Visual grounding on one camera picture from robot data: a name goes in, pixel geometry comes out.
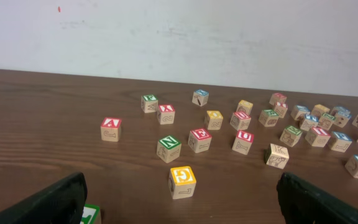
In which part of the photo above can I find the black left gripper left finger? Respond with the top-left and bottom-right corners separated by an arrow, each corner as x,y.
0,172 -> 88,224

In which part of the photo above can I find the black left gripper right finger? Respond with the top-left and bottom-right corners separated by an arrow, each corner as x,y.
277,172 -> 358,224

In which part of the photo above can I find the green N wooden block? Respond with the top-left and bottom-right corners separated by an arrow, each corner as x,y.
157,135 -> 181,163

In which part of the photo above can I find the red E wooden block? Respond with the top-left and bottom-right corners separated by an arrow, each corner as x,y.
188,128 -> 212,153

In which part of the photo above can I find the green J wooden block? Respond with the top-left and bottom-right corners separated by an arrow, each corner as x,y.
80,204 -> 102,224

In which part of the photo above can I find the plain wood top block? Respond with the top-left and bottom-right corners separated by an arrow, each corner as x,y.
265,144 -> 290,169

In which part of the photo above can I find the red I block lower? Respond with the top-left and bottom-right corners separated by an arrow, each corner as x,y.
305,128 -> 331,147

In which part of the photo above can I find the red i block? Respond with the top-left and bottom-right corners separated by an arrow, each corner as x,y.
273,101 -> 288,118
305,128 -> 331,147

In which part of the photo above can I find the green R wooden block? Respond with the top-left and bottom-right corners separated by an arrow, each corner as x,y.
280,125 -> 302,147

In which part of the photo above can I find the blue P wooden block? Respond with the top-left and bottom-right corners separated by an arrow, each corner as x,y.
328,131 -> 352,152

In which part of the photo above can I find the blue T wooden block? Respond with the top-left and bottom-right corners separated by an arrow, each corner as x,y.
300,114 -> 319,131

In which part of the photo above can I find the red U block lower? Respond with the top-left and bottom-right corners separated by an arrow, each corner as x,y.
232,130 -> 254,155

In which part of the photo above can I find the red u block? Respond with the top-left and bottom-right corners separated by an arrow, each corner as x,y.
230,111 -> 251,131
232,130 -> 254,155

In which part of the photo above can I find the green Z wooden block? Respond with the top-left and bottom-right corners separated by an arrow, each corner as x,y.
318,113 -> 336,130

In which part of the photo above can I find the red A wooden block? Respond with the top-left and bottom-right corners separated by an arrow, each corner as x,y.
101,117 -> 122,142

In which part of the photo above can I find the green B wooden block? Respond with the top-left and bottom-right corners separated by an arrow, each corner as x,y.
259,109 -> 280,127

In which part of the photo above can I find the blue L wooden block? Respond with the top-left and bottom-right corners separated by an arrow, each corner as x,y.
290,105 -> 310,121

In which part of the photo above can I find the yellow block near D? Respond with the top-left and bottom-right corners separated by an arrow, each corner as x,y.
310,104 -> 330,118

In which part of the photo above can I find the red I block upper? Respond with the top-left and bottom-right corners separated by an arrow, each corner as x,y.
273,101 -> 288,118

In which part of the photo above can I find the blue 5 wooden block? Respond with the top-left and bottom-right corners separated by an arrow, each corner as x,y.
334,111 -> 351,128

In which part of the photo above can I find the blue D block upper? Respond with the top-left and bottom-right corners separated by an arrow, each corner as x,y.
330,106 -> 351,116

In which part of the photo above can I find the red U block upper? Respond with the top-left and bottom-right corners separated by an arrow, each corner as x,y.
230,111 -> 251,131

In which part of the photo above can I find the yellow block upper middle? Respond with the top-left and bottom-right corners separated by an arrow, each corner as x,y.
236,100 -> 253,115

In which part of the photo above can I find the yellow G wooden block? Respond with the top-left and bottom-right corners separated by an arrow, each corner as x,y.
168,166 -> 196,200

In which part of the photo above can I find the yellow O wooden block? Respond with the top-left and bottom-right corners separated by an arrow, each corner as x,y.
204,110 -> 223,130

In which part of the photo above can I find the green F wooden block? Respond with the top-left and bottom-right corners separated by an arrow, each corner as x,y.
141,95 -> 158,113

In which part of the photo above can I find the red X wooden block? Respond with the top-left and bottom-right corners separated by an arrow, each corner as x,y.
157,105 -> 175,124

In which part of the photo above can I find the blue X wooden block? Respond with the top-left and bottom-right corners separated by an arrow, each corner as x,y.
192,89 -> 209,106

